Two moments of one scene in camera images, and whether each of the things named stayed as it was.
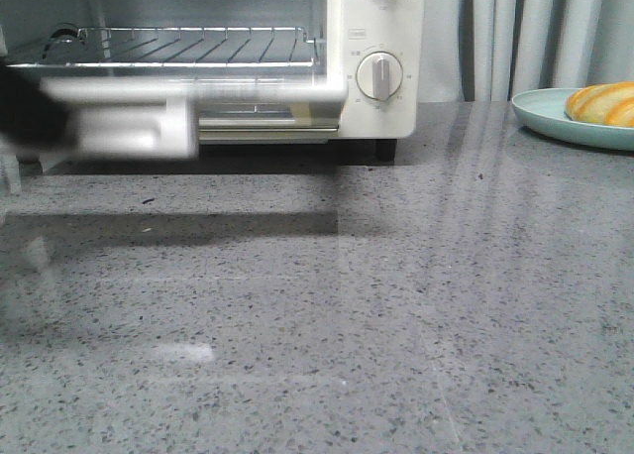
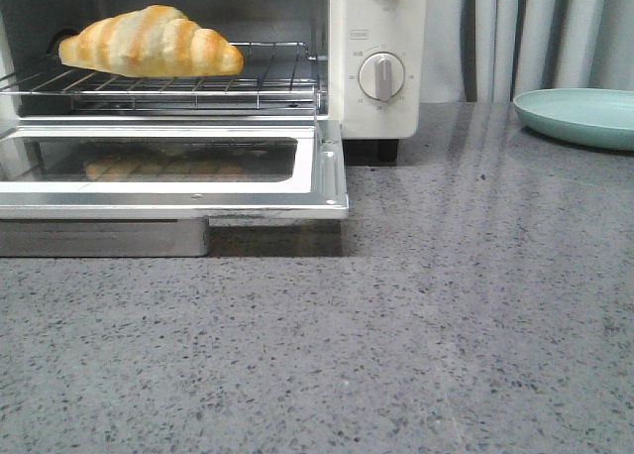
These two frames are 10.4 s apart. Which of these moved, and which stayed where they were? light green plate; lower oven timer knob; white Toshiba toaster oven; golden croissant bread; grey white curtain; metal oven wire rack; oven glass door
Moved: oven glass door; golden croissant bread; metal oven wire rack
Stayed: lower oven timer knob; light green plate; grey white curtain; white Toshiba toaster oven
